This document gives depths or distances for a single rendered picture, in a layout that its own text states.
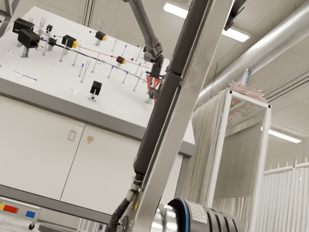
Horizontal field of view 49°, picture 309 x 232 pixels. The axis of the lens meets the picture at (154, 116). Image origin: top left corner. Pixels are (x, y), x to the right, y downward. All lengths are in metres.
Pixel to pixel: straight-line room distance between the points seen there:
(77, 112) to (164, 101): 1.18
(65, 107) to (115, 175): 0.41
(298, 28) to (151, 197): 3.81
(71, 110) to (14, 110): 0.26
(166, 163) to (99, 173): 1.19
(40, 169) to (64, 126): 0.23
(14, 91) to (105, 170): 0.58
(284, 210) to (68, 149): 3.53
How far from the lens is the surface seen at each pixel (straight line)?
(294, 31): 4.29
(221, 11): 0.54
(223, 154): 3.01
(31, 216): 6.66
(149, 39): 1.88
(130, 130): 1.73
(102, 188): 1.70
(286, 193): 4.88
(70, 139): 1.72
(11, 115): 1.74
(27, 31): 1.95
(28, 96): 1.72
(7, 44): 2.07
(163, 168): 0.54
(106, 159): 1.72
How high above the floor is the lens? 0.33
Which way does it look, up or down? 20 degrees up
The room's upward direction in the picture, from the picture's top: 15 degrees clockwise
